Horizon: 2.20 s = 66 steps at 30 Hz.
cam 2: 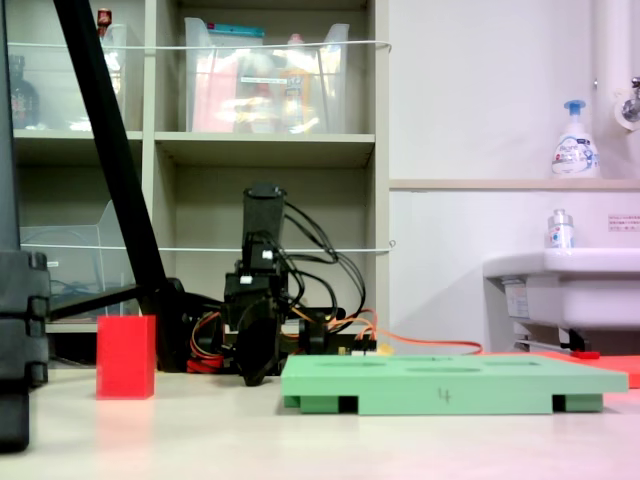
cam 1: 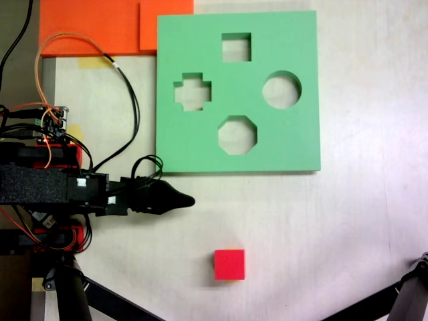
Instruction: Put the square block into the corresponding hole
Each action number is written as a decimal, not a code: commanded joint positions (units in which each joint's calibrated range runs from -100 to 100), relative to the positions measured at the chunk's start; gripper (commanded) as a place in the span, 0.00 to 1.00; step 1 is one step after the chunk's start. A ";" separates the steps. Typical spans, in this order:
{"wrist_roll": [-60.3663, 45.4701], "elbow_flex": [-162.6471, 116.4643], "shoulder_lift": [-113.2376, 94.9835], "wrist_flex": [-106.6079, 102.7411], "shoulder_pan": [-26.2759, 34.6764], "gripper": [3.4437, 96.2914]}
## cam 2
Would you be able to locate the white blue soap pump bottle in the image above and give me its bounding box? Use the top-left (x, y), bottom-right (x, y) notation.
top-left (551, 98), bottom-right (601, 180)

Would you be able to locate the white cord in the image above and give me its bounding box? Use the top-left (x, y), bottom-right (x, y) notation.
top-left (19, 240), bottom-right (397, 255)
top-left (7, 40), bottom-right (394, 54)

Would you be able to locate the green shape sorter board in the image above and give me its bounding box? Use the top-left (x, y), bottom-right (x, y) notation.
top-left (279, 353), bottom-right (630, 417)

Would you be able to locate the pink refill pouch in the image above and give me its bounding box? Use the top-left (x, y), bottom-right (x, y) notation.
top-left (192, 49), bottom-right (240, 134)

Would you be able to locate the chrome wall faucet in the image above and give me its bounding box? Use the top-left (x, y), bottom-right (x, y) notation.
top-left (613, 75), bottom-right (640, 132)

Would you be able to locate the large clear storage bin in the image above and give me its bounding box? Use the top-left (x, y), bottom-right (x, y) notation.
top-left (183, 17), bottom-right (350, 135)

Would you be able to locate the red table clamp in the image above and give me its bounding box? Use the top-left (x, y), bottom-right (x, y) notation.
top-left (187, 353), bottom-right (225, 375)

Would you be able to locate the dark glass bottle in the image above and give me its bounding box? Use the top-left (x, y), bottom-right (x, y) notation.
top-left (7, 54), bottom-right (41, 130)

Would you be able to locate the red text notice label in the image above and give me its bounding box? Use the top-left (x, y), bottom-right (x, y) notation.
top-left (607, 213), bottom-right (640, 234)

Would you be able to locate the orange base wire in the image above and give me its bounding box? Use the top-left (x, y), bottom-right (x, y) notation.
top-left (191, 310), bottom-right (222, 360)

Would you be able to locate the thin black tripod strut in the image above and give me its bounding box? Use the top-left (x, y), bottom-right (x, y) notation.
top-left (47, 283), bottom-right (141, 322)

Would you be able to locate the black cable with white connector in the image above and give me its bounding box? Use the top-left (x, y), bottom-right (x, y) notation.
top-left (282, 199), bottom-right (367, 331)

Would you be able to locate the low clear plastic bin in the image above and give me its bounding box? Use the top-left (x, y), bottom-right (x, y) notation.
top-left (19, 199), bottom-right (141, 324)

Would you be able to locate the thick black tripod leg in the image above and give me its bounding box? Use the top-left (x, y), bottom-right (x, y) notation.
top-left (52, 0), bottom-right (194, 374)

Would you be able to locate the yellow bottle with pink cap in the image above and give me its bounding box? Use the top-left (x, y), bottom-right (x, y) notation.
top-left (278, 33), bottom-right (322, 134)

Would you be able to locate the beige shelf unit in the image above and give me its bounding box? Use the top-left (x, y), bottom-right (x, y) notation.
top-left (4, 0), bottom-right (391, 371)

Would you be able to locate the red square block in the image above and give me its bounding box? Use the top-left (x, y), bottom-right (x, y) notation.
top-left (95, 314), bottom-right (157, 401)

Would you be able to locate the white sink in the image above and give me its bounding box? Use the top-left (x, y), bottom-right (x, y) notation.
top-left (482, 247), bottom-right (640, 351)

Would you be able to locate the long orange wire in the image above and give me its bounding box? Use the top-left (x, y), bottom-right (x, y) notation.
top-left (327, 308), bottom-right (485, 357)

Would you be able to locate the black notched tripod leg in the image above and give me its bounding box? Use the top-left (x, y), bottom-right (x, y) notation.
top-left (0, 0), bottom-right (52, 455)

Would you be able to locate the small clear sanitizer bottle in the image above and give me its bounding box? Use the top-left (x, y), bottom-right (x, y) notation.
top-left (544, 208), bottom-right (576, 250)

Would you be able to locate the small circuit board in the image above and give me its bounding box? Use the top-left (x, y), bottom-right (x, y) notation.
top-left (335, 343), bottom-right (380, 359)

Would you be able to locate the teal edged package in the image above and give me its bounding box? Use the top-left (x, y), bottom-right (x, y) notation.
top-left (207, 21), bottom-right (266, 47)

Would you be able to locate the clear bin with dark bottle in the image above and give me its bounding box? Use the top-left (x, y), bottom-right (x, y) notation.
top-left (7, 24), bottom-right (129, 132)

